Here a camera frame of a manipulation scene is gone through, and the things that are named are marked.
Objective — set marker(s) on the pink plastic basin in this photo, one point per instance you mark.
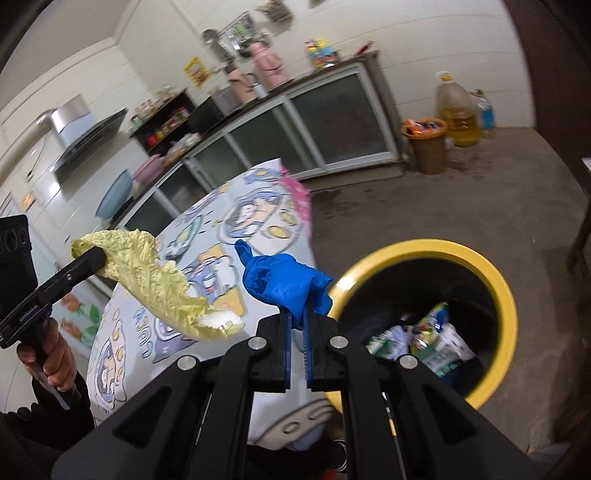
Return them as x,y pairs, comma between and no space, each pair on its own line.
147,170

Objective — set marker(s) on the blue plastic basin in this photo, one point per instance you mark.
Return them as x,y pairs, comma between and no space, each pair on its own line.
113,196

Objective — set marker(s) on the flower printed glass door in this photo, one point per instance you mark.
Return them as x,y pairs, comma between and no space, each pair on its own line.
78,318

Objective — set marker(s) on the cooking oil bottle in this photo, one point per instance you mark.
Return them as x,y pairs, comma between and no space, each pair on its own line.
457,115

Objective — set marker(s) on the blue water bottle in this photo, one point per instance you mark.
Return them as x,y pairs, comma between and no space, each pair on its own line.
486,117

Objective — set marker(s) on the yellow wall poster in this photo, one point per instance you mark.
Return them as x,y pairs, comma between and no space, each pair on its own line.
197,71

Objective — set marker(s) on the kitchen counter cabinet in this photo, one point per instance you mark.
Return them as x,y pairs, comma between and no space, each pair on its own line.
337,115

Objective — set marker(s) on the yellow trash bin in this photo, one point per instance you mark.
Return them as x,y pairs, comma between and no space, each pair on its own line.
498,286

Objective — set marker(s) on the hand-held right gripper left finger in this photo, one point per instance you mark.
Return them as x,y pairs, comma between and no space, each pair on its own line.
286,355

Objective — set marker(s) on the cartoon printed tablecloth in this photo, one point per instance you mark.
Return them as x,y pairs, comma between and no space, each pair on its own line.
258,217

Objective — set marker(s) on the brown waste bin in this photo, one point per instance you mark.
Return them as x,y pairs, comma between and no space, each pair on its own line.
429,152

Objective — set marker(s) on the green and white wrapper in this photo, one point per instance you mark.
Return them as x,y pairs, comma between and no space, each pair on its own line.
385,341

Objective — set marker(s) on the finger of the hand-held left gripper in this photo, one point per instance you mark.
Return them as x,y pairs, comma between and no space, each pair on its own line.
76,270

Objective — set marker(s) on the metal dish rack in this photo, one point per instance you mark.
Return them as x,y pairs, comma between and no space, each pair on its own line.
240,32

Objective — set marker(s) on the pink thermos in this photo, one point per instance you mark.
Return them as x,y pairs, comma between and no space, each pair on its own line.
268,67

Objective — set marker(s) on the black microwave oven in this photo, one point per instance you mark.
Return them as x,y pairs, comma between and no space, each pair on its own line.
212,110

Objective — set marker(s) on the napa cabbage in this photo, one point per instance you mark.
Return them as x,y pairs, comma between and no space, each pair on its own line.
138,272

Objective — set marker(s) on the black spice shelf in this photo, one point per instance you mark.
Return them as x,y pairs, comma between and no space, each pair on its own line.
161,120

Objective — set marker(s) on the person's left forearm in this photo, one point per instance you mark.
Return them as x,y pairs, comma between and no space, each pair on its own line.
41,424

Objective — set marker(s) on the range hood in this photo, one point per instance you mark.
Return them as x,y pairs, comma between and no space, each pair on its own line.
78,134

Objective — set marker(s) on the blue rubber glove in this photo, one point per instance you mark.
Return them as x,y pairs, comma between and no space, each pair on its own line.
277,281

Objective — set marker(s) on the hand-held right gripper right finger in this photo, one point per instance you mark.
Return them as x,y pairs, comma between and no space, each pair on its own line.
309,355

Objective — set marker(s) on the person's left hand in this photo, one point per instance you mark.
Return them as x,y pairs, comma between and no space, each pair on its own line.
57,360

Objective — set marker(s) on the colourful toy box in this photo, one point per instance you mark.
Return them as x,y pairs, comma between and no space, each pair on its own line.
322,54

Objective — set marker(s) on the bag of food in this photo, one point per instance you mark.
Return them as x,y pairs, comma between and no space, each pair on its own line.
180,148

